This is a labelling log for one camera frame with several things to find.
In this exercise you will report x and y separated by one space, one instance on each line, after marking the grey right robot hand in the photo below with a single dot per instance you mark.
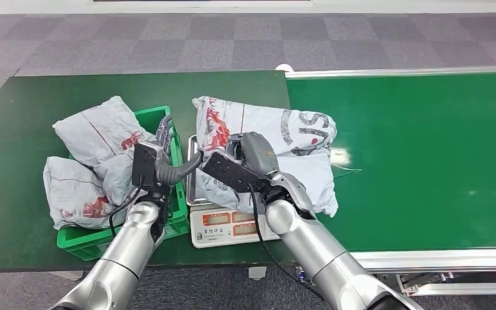
256 152

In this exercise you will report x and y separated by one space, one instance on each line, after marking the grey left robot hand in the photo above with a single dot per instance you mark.
165 130

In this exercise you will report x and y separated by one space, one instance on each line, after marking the large grey printed parcel bag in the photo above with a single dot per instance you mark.
299 141

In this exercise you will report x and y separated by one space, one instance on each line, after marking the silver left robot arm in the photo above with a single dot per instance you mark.
119 261

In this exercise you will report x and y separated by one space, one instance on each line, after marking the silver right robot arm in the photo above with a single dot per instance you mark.
316 252

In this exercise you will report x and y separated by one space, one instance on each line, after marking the bright green conveyor belt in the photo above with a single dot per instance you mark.
423 149

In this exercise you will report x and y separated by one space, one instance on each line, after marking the silver metal scale pan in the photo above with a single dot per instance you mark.
191 188

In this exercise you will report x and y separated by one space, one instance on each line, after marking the grey parcel bag red print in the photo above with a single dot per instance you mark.
98 128
70 192

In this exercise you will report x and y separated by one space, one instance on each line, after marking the green plastic crate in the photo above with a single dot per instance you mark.
175 214

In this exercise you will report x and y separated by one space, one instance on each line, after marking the white electronic scale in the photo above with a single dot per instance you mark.
218 229

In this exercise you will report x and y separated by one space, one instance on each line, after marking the white table foot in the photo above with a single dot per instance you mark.
257 273

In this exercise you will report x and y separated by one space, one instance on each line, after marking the dark green table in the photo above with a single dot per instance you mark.
25 128

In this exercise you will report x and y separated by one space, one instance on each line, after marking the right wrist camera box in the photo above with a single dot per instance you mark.
231 171

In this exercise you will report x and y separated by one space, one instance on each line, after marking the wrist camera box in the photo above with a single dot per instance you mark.
231 171
144 164

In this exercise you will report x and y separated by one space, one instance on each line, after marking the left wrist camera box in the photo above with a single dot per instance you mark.
144 164

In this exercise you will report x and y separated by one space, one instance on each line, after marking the aluminium conveyor frame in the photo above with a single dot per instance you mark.
445 259

